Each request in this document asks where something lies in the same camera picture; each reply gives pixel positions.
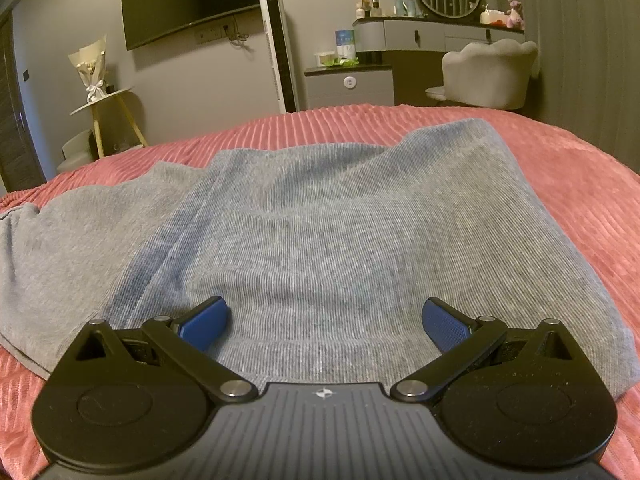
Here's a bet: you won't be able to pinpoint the grey sweatpants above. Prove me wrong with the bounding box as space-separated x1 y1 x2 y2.
1 119 639 396

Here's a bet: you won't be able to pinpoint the pink ribbed bed blanket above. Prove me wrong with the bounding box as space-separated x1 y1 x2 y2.
1 105 639 479

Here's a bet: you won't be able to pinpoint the yellow two-tier side table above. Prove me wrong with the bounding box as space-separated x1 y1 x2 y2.
70 87 150 159

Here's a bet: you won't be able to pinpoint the dark wooden door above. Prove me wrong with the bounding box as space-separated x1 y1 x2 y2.
0 11 46 192

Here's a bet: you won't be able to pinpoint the grey upholstered chair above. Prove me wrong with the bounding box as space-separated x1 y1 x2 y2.
425 39 538 110

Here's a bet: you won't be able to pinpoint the grey drawer cabinet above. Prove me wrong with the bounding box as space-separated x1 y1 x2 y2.
304 65 395 108

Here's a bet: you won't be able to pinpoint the wrapped flower bouquet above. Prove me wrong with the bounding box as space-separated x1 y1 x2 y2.
68 35 107 103

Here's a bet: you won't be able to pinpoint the grey vanity desk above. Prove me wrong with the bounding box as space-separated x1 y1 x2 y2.
352 16 525 106

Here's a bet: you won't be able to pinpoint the pink plush toy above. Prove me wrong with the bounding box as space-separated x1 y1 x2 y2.
506 0 525 30

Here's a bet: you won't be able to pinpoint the grey curtain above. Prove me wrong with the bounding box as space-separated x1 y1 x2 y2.
499 0 639 170

